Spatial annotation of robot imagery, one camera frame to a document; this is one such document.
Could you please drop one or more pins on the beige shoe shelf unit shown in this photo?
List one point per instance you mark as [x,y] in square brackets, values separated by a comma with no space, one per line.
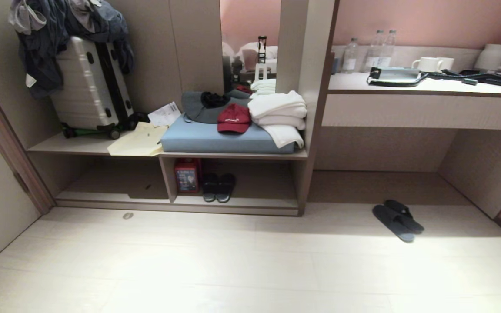
[115,174]

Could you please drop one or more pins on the blue seat cushion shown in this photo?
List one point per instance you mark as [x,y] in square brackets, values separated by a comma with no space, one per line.
[215,137]

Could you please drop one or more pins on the white draped towel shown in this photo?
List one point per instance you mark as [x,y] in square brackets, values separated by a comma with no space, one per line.
[284,135]

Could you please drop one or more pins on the black slipper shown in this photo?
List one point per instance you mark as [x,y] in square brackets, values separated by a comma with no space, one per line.
[225,188]
[209,187]

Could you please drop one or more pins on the red baseball cap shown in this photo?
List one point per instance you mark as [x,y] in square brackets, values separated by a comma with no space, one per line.
[234,118]

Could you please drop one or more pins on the folded white towel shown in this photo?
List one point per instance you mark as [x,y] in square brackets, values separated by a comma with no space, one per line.
[282,121]
[276,104]

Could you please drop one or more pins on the red box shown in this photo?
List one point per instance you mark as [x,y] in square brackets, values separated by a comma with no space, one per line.
[187,175]

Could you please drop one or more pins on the grey hooded garment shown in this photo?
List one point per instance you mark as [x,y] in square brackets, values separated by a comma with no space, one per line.
[202,108]

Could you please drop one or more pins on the white paper sheet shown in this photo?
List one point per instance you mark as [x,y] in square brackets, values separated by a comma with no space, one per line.
[164,114]

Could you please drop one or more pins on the yellow paper envelope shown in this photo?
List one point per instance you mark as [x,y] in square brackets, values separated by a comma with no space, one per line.
[136,140]

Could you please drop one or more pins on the clear water bottle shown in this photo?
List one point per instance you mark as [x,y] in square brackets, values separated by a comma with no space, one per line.
[350,56]
[375,51]
[389,48]

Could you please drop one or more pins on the dark grey slipper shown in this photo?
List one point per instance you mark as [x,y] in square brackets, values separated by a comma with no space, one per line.
[393,222]
[405,214]

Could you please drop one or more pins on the black-rimmed grey tray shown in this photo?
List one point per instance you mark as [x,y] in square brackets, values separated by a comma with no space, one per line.
[396,76]

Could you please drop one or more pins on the silver hard-shell suitcase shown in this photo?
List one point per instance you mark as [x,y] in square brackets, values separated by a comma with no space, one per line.
[86,82]

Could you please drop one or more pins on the white ceramic mug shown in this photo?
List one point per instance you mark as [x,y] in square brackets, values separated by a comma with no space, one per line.
[426,64]
[447,63]

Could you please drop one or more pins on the black hair dryer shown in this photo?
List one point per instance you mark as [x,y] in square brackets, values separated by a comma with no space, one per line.
[476,78]

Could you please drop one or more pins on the dark blue clothes pile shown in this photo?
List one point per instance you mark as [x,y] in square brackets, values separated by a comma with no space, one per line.
[46,30]

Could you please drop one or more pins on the white electric kettle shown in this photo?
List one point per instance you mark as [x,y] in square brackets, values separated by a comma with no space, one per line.
[495,57]

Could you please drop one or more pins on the wall mirror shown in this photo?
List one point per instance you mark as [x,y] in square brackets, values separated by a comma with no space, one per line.
[250,26]

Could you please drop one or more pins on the beige wall desk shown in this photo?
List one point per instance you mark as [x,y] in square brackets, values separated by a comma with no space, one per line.
[407,111]

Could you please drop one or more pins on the brown wooden door frame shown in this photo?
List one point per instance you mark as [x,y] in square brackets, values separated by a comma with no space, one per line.
[2,130]

